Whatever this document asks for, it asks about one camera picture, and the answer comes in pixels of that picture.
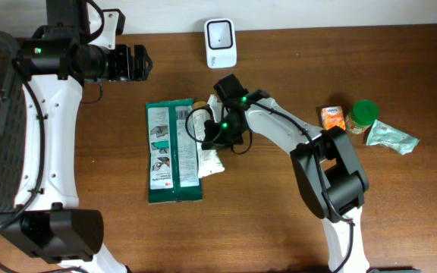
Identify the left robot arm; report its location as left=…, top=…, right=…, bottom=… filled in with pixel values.
left=0, top=1, right=152, bottom=272

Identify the white barcode scanner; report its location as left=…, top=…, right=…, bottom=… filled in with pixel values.
left=203, top=18, right=237, bottom=69

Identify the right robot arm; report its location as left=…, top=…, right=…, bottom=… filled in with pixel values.
left=201, top=74, right=370, bottom=272

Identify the white cream tube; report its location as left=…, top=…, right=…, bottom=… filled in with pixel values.
left=191, top=102, right=225, bottom=178

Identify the orange tissue pack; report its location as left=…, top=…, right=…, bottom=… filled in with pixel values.
left=320, top=106, right=346, bottom=130

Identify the green wipes packet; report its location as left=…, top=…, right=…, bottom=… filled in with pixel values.
left=146, top=99, right=203, bottom=204

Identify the light green pouch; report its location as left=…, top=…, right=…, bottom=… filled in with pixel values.
left=366, top=120, right=419, bottom=155

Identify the green lid jar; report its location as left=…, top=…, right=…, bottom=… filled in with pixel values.
left=345, top=99, right=379, bottom=134

